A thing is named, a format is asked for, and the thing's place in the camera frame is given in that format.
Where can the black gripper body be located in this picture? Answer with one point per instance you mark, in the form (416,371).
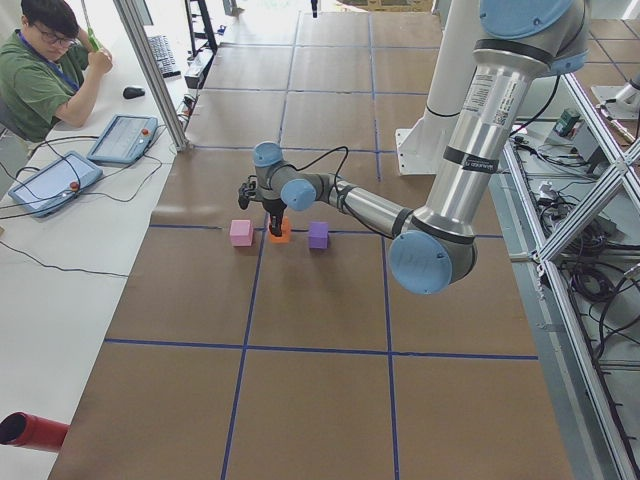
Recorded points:
(273,207)

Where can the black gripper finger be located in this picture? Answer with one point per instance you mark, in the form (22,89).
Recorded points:
(276,225)

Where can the orange foam cube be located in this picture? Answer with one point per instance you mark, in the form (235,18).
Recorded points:
(285,230)

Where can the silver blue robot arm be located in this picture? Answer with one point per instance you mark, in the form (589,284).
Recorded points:
(490,54)

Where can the pink foam cube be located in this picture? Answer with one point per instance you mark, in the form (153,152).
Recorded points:
(241,233)

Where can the purple foam cube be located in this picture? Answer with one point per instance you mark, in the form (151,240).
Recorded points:
(318,235)

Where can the far blue teach pendant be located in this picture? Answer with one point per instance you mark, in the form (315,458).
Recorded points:
(124,140)

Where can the blue teach pendant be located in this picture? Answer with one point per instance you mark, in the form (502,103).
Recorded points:
(55,185)
(124,140)

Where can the black computer mouse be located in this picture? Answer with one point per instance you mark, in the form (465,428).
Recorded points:
(132,92)

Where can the black keyboard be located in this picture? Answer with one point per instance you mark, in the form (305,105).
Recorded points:
(163,56)

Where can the near blue teach pendant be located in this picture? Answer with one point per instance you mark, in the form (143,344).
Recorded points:
(55,185)

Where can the green object in hand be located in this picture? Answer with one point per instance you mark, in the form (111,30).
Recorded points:
(90,32)

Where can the person in green shirt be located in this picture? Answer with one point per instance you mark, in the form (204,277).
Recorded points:
(50,72)

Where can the red cylinder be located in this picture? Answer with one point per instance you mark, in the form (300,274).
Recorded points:
(29,431)

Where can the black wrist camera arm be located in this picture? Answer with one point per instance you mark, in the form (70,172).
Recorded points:
(248,192)

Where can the aluminium frame post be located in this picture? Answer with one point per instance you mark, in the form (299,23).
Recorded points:
(132,23)

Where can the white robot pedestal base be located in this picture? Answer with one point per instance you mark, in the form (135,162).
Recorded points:
(420,148)

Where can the aluminium side frame rail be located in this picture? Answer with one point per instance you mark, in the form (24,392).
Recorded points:
(568,197)

